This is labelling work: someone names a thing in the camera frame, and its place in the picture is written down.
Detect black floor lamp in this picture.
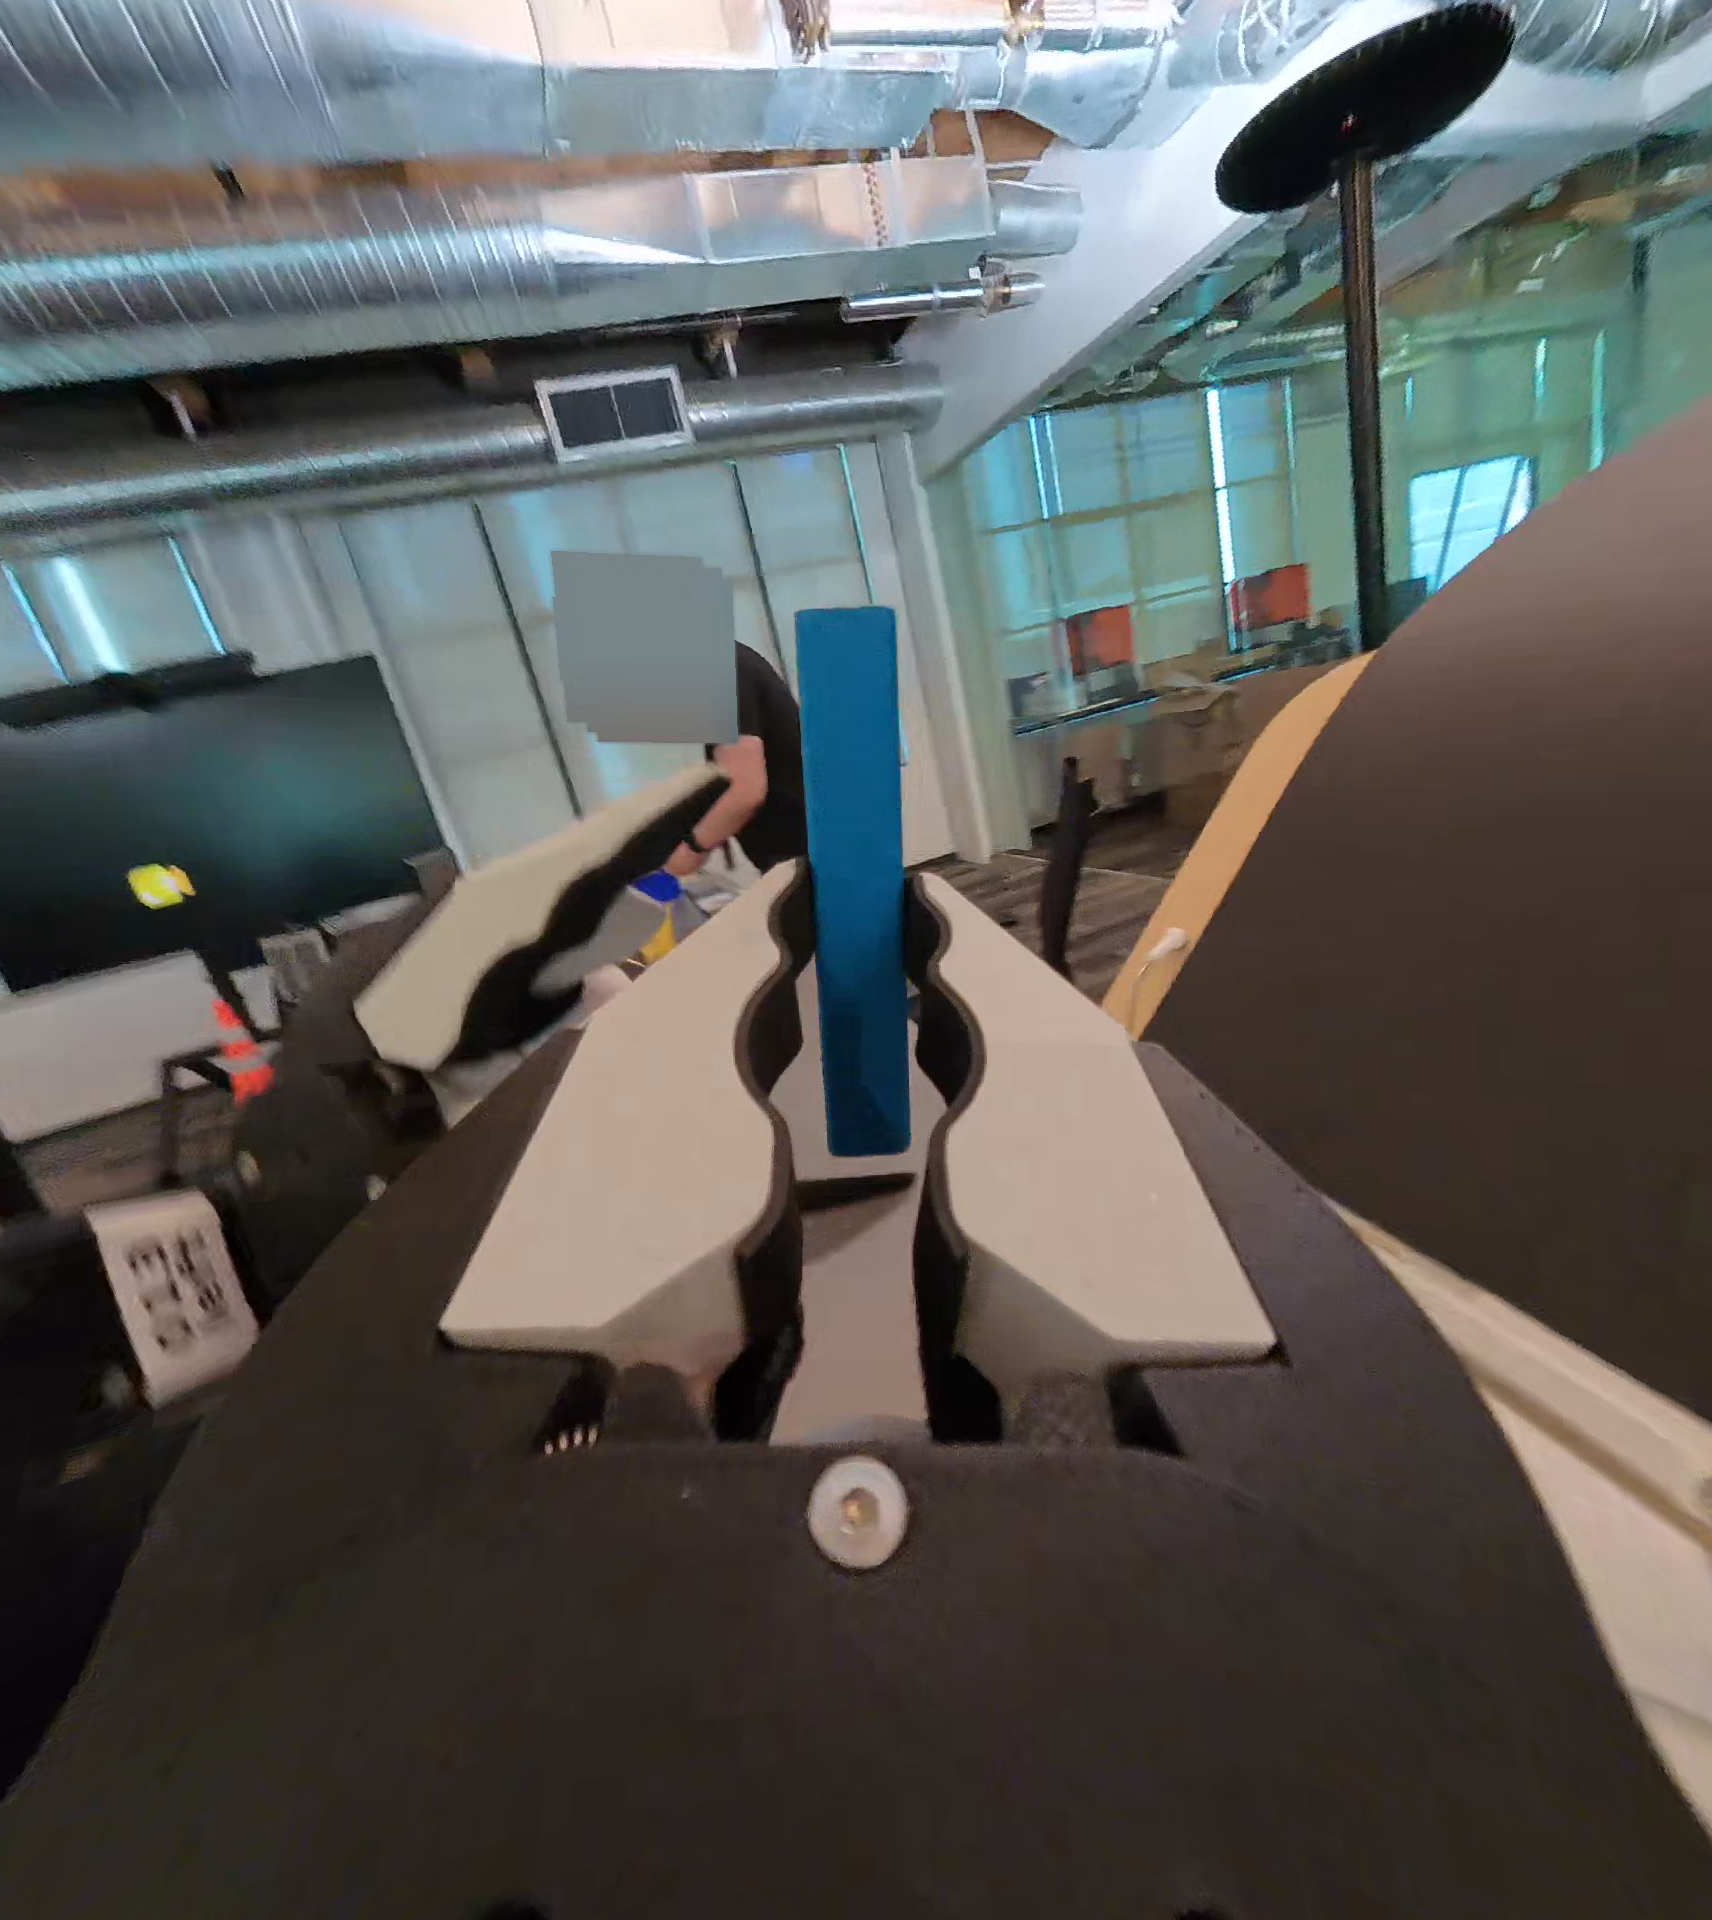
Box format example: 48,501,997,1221
1216,0,1518,647

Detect orange traffic cone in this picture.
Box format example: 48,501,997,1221
210,995,277,1107

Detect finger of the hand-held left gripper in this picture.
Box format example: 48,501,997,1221
352,767,735,1074
539,891,677,1001

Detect black office chair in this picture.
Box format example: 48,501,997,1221
1039,755,1103,977

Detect black sheet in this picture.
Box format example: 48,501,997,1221
1141,351,1712,1463

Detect blue wooden block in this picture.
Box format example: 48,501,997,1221
792,606,917,1160

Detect duct vent grille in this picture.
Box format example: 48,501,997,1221
537,365,695,460

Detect pile of cardboard boxes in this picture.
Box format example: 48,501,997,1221
1157,643,1354,820

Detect black camera bar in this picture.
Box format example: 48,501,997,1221
0,652,259,729

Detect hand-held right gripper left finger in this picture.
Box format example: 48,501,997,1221
439,861,810,1390

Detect large black screen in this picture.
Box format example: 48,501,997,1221
0,652,446,992

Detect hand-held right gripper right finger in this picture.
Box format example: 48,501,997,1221
909,870,1278,1377

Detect silver ventilation ducts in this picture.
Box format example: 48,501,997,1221
0,0,1249,528

